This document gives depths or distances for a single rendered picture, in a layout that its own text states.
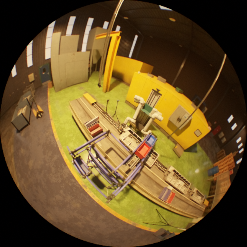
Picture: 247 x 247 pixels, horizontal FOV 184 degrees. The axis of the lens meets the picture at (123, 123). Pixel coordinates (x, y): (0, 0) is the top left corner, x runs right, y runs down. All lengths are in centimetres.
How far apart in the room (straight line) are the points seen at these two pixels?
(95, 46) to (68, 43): 245
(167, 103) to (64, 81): 640
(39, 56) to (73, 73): 499
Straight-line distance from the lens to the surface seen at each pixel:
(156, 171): 210
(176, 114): 318
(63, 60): 602
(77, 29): 1028
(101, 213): 274
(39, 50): 971
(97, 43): 823
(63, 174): 274
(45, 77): 964
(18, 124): 512
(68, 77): 622
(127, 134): 183
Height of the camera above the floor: 243
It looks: 48 degrees down
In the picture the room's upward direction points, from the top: 21 degrees clockwise
